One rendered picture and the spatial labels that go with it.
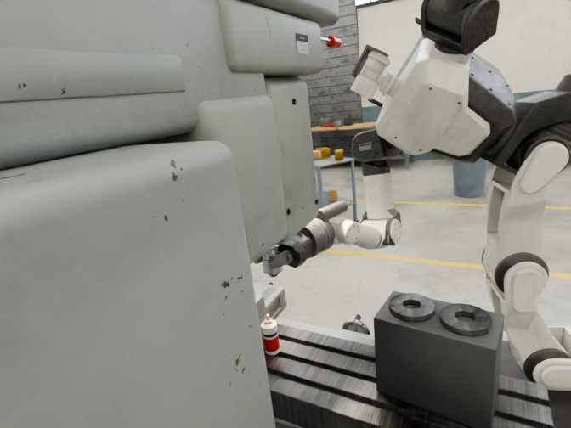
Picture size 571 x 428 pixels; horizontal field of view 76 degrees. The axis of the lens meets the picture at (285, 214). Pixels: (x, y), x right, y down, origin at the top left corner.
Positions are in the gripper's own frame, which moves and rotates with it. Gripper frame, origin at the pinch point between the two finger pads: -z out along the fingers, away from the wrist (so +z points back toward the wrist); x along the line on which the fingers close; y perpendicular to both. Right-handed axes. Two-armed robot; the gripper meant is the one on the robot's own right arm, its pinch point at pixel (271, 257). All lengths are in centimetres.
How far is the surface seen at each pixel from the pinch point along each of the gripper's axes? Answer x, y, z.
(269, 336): -2.4, 21.8, -2.4
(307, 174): 8.5, -19.3, 6.1
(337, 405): 20.4, 27.6, -3.6
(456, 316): 36.7, 8.8, 14.8
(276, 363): 0.5, 27.6, -3.5
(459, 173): -145, 95, 449
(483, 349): 43.6, 9.6, 9.3
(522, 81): -159, -7, 738
